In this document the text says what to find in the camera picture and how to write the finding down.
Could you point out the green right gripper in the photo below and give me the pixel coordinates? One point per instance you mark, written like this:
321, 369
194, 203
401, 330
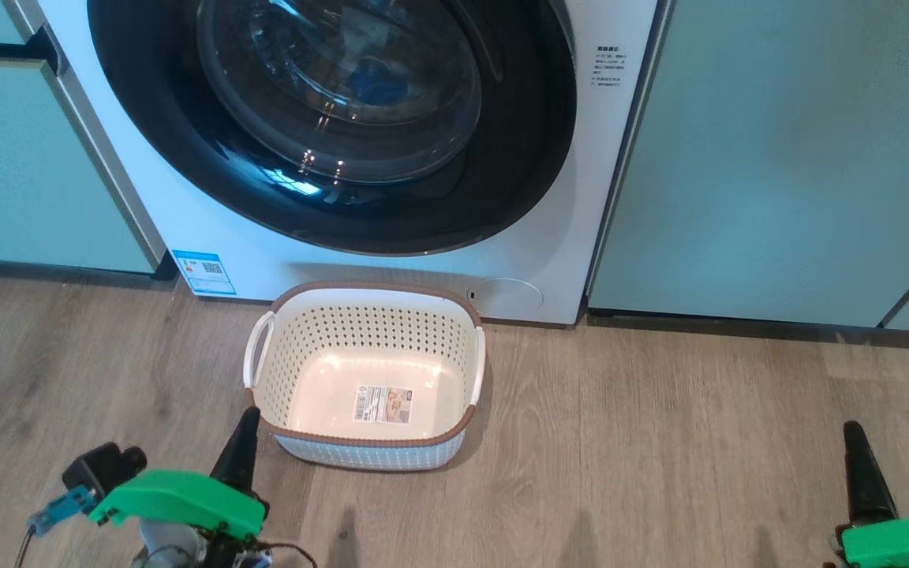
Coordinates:
904, 544

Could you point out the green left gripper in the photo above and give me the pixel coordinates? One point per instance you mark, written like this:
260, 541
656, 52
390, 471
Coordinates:
178, 501

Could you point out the round dark glass washer door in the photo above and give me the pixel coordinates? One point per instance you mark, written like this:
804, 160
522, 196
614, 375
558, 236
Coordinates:
155, 118

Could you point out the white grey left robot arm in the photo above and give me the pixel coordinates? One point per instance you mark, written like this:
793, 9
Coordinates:
178, 548

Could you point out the white front-load washing machine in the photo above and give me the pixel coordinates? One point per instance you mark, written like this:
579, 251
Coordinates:
423, 272

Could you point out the white perforated laundry basket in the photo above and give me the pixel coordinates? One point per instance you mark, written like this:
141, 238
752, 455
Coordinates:
368, 454

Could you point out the paper basket label sticker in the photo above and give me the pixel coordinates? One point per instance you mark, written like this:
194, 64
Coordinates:
383, 404

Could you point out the blue energy label sticker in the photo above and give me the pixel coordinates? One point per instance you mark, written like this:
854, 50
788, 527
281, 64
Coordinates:
203, 273

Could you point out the dark cabinet plinth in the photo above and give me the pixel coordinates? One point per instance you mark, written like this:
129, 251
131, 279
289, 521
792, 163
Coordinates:
52, 272
738, 327

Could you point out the round white filter cover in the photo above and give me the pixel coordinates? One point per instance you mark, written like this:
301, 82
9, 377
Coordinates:
506, 298

